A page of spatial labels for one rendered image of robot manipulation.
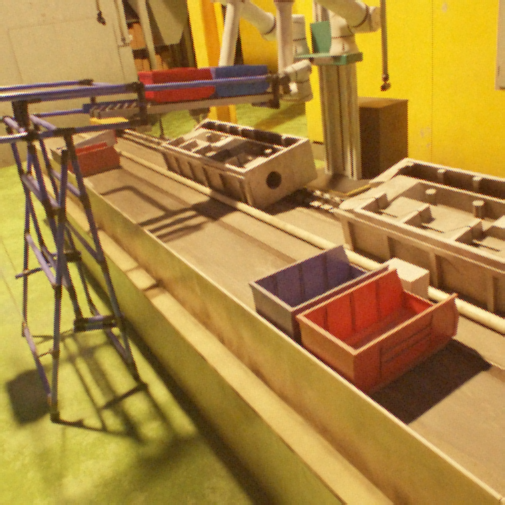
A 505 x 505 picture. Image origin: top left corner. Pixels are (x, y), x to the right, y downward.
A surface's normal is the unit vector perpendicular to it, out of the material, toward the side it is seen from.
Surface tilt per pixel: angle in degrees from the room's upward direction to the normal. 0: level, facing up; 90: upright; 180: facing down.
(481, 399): 0
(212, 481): 0
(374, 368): 92
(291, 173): 90
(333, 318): 88
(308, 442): 0
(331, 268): 88
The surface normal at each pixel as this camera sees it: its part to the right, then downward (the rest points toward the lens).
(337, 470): -0.12, -0.90
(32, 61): 0.54, 0.29
